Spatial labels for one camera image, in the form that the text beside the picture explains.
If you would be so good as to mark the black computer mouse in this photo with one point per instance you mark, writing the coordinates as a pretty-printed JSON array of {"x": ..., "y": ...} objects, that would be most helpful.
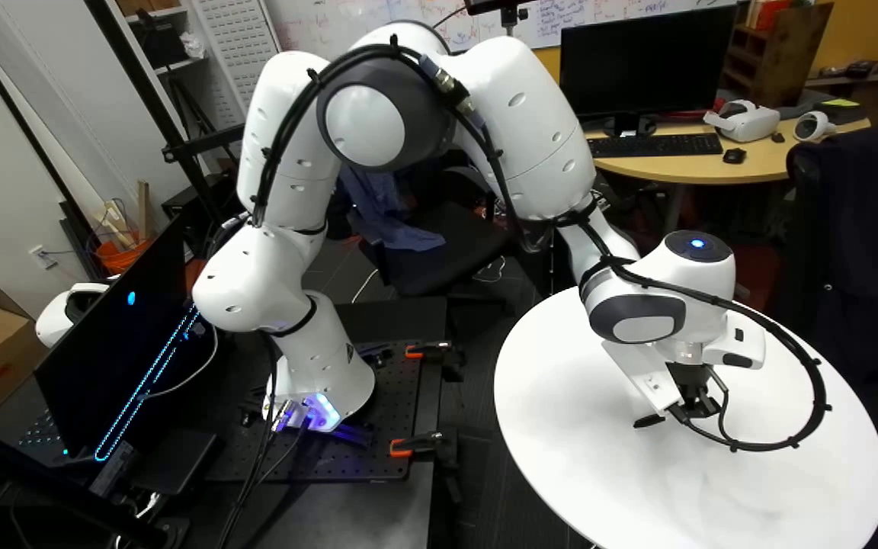
[{"x": 735, "y": 157}]

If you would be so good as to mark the white VR controller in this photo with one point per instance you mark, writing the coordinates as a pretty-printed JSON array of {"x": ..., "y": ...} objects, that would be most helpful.
[{"x": 815, "y": 127}]

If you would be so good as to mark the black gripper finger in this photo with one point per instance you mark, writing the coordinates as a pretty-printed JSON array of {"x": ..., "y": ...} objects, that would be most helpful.
[{"x": 702, "y": 407}]

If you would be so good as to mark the round wooden desk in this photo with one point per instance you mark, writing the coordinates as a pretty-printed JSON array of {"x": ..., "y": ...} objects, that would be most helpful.
[{"x": 677, "y": 175}]

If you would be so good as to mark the dark chair with cloth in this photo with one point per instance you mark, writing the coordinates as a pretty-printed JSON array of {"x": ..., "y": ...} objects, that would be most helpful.
[{"x": 831, "y": 256}]

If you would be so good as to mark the black computer monitor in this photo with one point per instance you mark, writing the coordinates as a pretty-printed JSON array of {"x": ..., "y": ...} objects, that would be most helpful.
[{"x": 627, "y": 73}]

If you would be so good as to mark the orange handled clamp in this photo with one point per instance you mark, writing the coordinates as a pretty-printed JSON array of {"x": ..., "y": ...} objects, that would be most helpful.
[
  {"x": 440, "y": 354},
  {"x": 424, "y": 447}
]

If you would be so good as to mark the black office chair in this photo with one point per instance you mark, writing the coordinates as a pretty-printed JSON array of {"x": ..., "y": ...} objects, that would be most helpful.
[{"x": 440, "y": 198}]

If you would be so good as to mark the blue jacket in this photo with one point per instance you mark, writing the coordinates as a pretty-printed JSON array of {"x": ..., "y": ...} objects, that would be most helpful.
[{"x": 380, "y": 212}]

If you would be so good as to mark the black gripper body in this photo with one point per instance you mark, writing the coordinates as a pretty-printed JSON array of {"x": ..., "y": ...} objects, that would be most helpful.
[{"x": 690, "y": 383}]

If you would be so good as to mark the white VR headset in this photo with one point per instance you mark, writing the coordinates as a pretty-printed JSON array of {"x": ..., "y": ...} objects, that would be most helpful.
[{"x": 743, "y": 121}]

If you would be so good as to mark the black laptop with blue light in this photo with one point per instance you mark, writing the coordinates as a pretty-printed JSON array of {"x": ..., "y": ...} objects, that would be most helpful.
[{"x": 140, "y": 337}]

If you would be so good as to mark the black keyboard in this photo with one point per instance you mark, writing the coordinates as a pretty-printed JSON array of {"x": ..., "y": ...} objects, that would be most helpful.
[{"x": 665, "y": 143}]

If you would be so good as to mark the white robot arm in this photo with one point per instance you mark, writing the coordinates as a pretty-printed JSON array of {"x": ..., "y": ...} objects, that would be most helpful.
[{"x": 401, "y": 100}]

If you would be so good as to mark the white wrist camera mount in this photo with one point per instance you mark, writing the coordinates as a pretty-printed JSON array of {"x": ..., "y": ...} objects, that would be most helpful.
[{"x": 651, "y": 377}]

